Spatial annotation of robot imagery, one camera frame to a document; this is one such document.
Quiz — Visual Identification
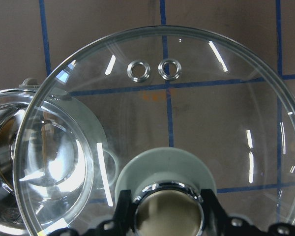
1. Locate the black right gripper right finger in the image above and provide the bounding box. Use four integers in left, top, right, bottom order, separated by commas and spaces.
200, 189, 295, 236

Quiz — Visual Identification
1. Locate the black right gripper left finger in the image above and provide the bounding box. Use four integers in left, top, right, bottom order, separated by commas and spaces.
85, 188, 136, 236

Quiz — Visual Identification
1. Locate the glass pot lid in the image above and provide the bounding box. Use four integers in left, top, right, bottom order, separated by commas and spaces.
13, 25, 295, 236

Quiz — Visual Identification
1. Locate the white electric cooking pot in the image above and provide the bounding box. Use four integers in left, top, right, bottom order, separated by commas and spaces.
0, 78, 119, 236

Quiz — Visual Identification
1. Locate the brown paper table cover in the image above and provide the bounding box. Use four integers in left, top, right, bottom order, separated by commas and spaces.
0, 0, 295, 236

